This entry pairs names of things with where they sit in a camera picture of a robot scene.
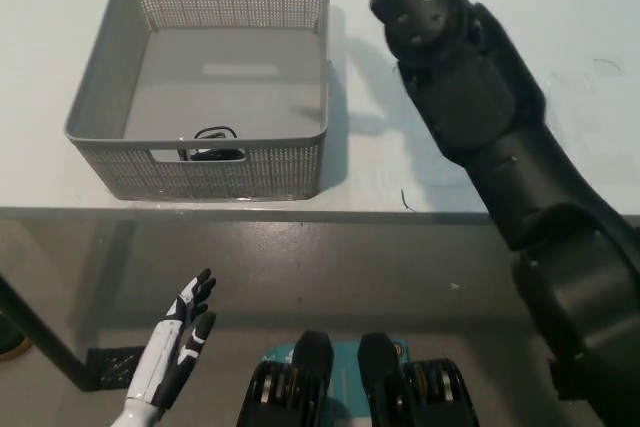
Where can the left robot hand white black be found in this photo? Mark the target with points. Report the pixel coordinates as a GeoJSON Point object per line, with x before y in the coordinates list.
{"type": "Point", "coordinates": [160, 357]}

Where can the black table foot plate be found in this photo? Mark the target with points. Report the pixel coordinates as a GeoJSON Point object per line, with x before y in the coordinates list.
{"type": "Point", "coordinates": [112, 367]}

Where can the black metal table leg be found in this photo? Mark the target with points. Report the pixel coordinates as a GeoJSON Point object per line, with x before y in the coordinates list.
{"type": "Point", "coordinates": [42, 337]}

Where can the black shoe brown sole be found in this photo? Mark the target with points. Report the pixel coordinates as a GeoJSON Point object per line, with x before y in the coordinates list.
{"type": "Point", "coordinates": [10, 342]}

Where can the grey perforated plastic basket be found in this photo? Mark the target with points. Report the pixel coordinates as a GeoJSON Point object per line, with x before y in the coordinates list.
{"type": "Point", "coordinates": [220, 82]}

